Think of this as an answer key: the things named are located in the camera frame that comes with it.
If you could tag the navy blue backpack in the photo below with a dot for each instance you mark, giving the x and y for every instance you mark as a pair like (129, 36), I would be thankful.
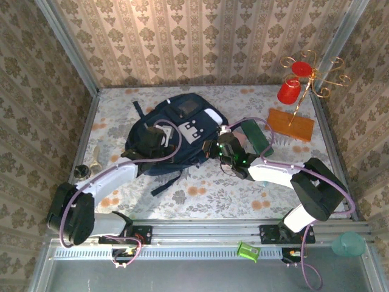
(188, 152)

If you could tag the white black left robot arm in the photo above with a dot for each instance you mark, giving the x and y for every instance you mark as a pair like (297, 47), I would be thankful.
(112, 176)

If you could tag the glass bottle black cap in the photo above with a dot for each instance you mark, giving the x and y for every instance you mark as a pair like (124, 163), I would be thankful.
(81, 171)

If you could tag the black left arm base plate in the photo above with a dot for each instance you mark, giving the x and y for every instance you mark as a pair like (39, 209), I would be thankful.
(143, 234)

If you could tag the red plastic cup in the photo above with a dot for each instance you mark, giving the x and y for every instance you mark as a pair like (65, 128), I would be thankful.
(301, 69)
(288, 92)

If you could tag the small green box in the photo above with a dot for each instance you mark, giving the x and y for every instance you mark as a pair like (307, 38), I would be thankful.
(249, 252)

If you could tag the beige wooden scoop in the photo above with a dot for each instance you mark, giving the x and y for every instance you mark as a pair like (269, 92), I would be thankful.
(96, 165)

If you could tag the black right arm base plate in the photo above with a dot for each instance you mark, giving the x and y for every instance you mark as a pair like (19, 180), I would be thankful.
(270, 234)

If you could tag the aluminium frame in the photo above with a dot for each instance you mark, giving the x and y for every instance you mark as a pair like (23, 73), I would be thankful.
(197, 232)

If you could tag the teal plastic cup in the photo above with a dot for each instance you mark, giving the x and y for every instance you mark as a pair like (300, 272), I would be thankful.
(349, 244)

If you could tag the floral table cloth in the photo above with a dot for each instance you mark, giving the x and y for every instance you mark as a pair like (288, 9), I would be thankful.
(212, 200)

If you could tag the dark green pencil case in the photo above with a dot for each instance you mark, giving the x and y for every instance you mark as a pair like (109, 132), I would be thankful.
(256, 137)

